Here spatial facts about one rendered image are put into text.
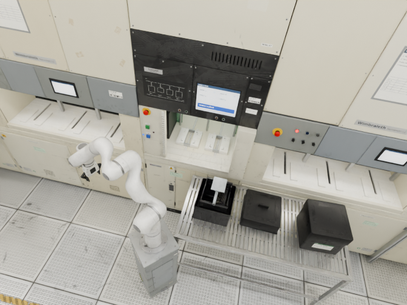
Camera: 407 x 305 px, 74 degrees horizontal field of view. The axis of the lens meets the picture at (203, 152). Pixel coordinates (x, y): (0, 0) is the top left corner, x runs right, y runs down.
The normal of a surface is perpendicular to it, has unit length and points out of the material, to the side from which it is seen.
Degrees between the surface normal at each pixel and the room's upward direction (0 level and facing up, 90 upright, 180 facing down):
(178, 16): 93
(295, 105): 90
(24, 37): 90
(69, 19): 90
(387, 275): 0
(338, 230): 0
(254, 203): 0
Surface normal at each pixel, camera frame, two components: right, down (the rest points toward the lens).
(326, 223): 0.09, -0.68
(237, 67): -0.21, 0.70
